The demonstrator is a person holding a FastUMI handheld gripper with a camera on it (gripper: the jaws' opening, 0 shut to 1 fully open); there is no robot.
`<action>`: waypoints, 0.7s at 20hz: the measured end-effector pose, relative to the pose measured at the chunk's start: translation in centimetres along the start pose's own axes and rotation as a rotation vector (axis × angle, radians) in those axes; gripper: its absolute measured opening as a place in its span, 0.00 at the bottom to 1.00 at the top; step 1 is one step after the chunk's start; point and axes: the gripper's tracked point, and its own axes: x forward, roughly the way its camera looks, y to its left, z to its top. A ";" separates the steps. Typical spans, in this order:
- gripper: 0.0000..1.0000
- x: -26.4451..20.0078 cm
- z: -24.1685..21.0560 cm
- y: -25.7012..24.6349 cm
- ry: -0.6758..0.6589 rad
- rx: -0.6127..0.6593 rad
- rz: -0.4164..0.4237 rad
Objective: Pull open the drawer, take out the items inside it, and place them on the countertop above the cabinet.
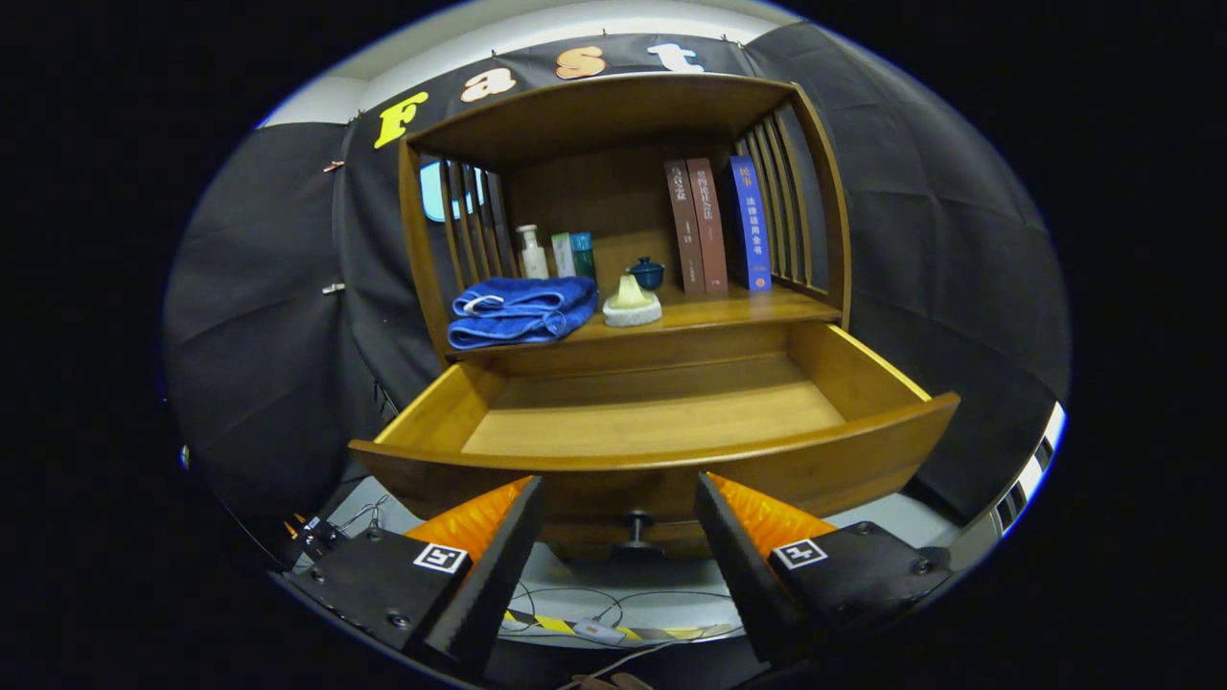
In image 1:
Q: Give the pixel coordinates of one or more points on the wooden drawer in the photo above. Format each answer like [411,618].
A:
[671,412]

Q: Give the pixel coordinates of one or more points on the small white device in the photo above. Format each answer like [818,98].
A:
[598,632]

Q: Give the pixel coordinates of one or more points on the black backdrop cloth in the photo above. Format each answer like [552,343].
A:
[959,240]

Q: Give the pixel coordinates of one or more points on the reddish brown book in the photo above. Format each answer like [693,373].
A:
[707,230]

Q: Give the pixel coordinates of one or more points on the blue lidded teacup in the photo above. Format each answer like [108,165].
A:
[648,276]

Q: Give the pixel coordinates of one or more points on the small black orange device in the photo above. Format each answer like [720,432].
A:
[312,539]

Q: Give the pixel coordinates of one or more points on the blue book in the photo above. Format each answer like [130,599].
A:
[751,225]

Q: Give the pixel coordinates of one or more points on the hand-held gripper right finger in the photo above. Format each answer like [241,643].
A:
[743,575]

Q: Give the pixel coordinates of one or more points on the white green box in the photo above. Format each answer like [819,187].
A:
[563,257]

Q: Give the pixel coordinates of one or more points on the yellow black striped tape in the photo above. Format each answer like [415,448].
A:
[556,625]

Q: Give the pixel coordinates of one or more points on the wooden cabinet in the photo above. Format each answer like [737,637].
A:
[613,115]

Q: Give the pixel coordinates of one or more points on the dark brown book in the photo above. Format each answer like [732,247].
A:
[684,230]

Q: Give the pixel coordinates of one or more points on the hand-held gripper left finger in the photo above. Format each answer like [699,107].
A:
[498,575]

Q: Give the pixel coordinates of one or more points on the teal box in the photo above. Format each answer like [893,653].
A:
[584,257]

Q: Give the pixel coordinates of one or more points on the wooden countertop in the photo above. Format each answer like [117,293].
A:
[729,307]

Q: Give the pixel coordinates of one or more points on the blue folded towel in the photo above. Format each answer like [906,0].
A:
[518,311]

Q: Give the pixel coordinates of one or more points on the white pump bottle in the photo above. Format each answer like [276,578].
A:
[533,261]

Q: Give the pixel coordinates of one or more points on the white slotted panel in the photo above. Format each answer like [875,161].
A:
[1040,460]

